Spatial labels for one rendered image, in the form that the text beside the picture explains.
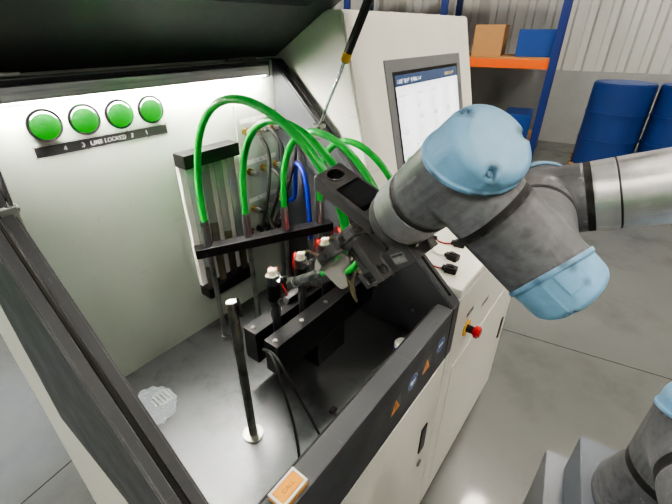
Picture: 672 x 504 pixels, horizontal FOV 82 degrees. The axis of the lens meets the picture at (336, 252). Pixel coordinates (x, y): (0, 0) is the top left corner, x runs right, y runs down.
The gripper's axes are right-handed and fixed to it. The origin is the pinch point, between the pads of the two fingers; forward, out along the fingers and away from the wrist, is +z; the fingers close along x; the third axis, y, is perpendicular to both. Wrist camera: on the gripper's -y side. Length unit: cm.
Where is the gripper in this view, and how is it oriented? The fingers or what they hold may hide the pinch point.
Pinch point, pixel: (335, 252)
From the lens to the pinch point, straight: 61.6
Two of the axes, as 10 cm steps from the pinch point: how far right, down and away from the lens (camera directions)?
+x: 7.6, -5.0, 4.2
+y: 5.8, 8.1, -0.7
